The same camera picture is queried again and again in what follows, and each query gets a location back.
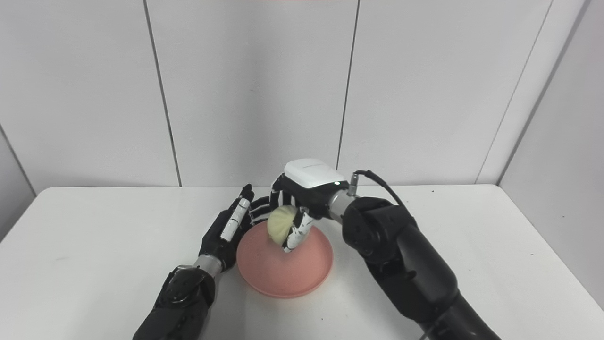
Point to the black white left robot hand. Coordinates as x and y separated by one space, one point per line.
219 245

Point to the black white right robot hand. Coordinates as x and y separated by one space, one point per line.
311 179

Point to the cream steamed bun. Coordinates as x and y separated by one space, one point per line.
281 223

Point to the pink round plate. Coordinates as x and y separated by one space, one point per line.
292 274

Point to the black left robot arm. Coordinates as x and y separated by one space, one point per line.
181 302

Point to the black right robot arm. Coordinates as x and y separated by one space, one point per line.
406 259

